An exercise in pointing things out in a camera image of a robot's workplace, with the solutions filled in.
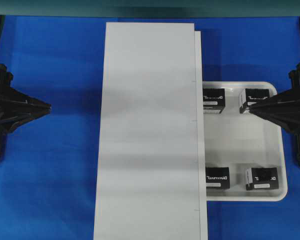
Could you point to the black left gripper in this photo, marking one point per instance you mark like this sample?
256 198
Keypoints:
15 107

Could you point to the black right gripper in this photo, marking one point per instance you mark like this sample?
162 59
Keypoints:
286 108

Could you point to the black box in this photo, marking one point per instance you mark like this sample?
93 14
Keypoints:
261 178
214 100
250 96
217 178

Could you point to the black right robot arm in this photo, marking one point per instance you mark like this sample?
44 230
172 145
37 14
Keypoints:
283 109

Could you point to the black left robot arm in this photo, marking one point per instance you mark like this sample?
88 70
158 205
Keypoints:
16 108

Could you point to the white plastic tray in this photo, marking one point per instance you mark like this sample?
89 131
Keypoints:
242 141

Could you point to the white base board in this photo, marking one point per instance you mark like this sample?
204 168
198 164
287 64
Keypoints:
151 177

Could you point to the blue table cloth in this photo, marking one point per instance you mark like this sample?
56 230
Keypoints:
48 169

